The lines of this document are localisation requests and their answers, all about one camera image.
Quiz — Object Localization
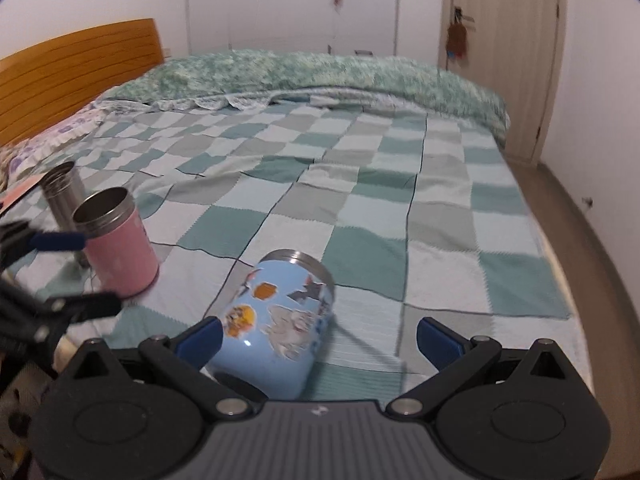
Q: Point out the light blue cartoon cup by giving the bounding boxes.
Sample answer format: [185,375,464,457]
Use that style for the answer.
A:
[206,249,335,400]

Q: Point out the pink steel-rimmed cup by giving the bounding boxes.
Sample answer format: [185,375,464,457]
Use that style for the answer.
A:
[73,186,160,298]

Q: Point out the checkered green grey blanket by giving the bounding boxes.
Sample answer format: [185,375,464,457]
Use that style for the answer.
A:
[4,98,574,401]

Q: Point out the brown plush on door handle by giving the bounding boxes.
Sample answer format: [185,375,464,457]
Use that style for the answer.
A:
[446,22,468,61]

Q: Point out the beige wooden door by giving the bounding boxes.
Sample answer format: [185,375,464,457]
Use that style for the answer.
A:
[438,0,566,166]

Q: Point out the green floral duvet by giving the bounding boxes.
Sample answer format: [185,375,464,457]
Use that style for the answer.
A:
[100,50,510,141]

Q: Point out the orange wooden headboard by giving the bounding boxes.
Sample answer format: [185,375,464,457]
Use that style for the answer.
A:
[0,18,164,145]

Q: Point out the floral ruffled pillow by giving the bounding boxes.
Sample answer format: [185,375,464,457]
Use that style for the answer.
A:
[1,103,107,191]

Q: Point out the white wardrobe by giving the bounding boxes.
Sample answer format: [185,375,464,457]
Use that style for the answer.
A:
[186,0,398,56]

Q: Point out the stainless steel flask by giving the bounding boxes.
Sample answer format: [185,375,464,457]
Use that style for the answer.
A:
[39,160,92,268]

